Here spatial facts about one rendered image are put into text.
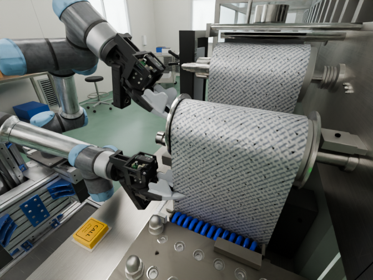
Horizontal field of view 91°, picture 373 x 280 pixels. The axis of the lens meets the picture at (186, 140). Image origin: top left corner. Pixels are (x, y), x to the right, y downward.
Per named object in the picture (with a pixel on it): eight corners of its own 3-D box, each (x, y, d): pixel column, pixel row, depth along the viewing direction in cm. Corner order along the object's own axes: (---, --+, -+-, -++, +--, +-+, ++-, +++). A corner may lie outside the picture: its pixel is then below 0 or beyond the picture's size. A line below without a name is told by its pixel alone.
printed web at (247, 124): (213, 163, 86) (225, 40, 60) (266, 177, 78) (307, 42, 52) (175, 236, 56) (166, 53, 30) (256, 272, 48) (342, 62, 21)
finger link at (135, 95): (149, 110, 41) (122, 81, 41) (146, 114, 42) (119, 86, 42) (161, 104, 45) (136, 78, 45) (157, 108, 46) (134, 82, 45)
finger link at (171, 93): (187, 105, 43) (157, 77, 42) (173, 120, 47) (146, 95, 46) (191, 101, 45) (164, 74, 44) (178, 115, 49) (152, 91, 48)
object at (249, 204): (175, 207, 50) (172, 151, 40) (267, 243, 42) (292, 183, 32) (174, 209, 49) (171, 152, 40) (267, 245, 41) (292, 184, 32)
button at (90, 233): (92, 221, 61) (91, 216, 60) (109, 229, 58) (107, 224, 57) (74, 240, 55) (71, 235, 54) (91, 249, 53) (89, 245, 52)
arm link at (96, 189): (119, 179, 70) (112, 155, 64) (113, 203, 60) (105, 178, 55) (97, 181, 69) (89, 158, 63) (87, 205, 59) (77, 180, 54)
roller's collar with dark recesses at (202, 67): (201, 75, 64) (202, 55, 61) (218, 77, 62) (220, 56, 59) (195, 79, 59) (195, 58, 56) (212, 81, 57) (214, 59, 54)
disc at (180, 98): (190, 144, 52) (194, 90, 47) (191, 144, 52) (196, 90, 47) (163, 166, 40) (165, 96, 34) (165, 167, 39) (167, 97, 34)
